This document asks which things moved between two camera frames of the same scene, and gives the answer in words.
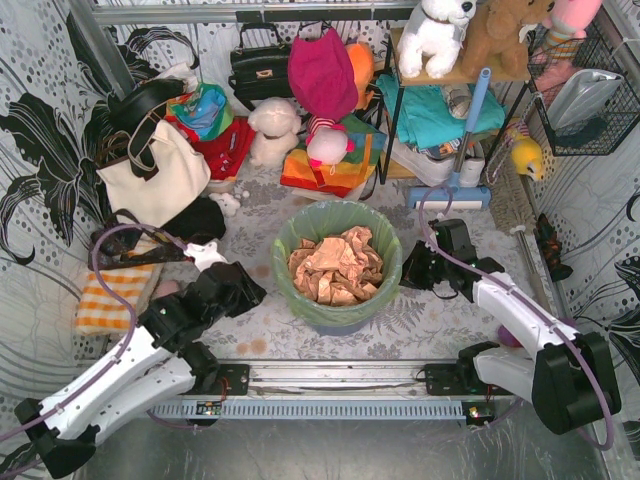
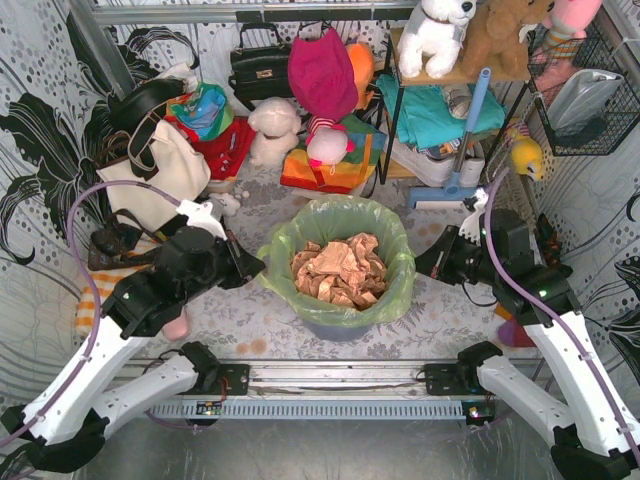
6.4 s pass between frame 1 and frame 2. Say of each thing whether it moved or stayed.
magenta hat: stayed
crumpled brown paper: stayed
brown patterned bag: stayed
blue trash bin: moved
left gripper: moved
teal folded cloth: stayed
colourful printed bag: stayed
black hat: stayed
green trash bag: moved
